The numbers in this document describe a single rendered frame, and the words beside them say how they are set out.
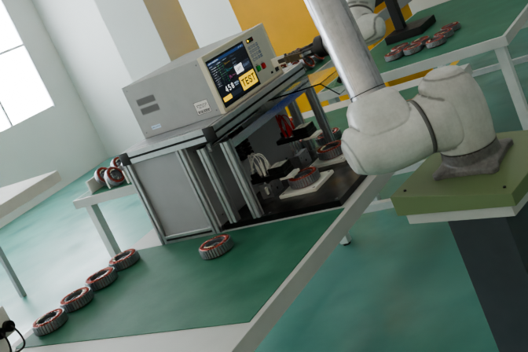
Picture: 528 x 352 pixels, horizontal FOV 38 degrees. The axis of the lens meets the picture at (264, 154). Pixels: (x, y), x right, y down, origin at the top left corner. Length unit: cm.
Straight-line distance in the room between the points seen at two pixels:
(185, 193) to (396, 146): 94
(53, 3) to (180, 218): 803
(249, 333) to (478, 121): 79
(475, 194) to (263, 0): 475
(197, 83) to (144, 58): 416
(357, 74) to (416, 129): 21
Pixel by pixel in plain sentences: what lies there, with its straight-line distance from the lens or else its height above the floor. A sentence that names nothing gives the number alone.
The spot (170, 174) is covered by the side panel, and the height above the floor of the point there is 100.
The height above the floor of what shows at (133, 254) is 78.
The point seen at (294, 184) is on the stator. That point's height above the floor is 81.
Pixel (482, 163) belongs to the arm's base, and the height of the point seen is 82.
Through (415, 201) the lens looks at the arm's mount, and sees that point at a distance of 208.
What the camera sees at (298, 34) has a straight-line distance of 648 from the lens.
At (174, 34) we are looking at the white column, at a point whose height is 130.
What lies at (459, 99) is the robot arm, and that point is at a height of 100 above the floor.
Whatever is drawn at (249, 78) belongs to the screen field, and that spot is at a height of 117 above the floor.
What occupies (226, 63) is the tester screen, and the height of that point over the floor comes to 126.
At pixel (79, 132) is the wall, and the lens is 1064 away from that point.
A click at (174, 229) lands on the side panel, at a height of 79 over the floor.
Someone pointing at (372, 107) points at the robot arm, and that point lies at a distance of 198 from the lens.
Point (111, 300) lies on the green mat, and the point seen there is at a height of 75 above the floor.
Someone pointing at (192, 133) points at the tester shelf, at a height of 111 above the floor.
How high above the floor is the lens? 150
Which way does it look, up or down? 12 degrees down
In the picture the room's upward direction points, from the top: 24 degrees counter-clockwise
